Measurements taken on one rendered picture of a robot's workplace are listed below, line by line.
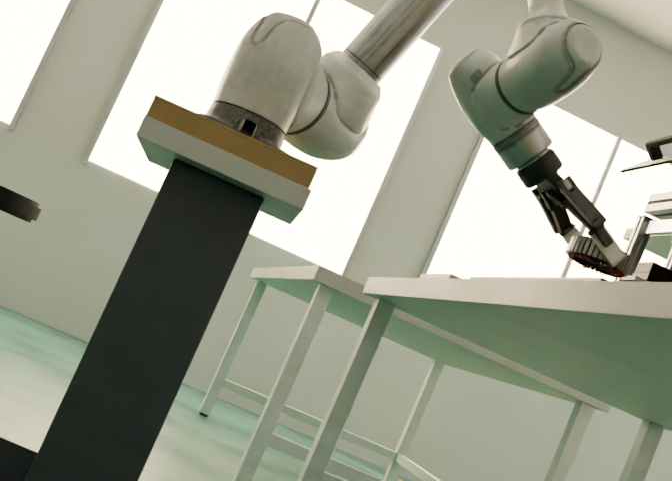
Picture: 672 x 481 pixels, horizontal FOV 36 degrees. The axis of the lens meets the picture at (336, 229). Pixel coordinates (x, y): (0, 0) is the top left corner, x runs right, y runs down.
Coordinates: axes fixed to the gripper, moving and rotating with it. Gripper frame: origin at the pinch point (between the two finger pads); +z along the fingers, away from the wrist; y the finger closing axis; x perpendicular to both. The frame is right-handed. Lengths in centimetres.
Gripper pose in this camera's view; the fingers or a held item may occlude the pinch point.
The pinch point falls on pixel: (598, 254)
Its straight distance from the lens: 186.6
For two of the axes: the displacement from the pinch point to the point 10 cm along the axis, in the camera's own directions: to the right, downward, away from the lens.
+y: -1.6, 0.5, 9.9
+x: -8.0, 5.8, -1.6
